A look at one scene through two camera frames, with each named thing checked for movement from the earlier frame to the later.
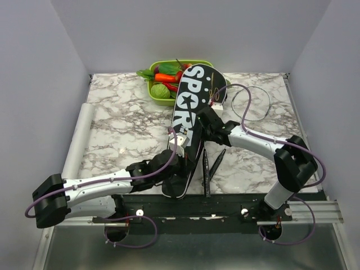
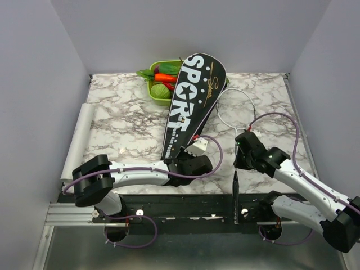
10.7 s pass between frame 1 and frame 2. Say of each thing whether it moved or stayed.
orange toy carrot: stayed
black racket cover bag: moved
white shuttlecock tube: stayed
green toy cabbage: stayed
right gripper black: moved
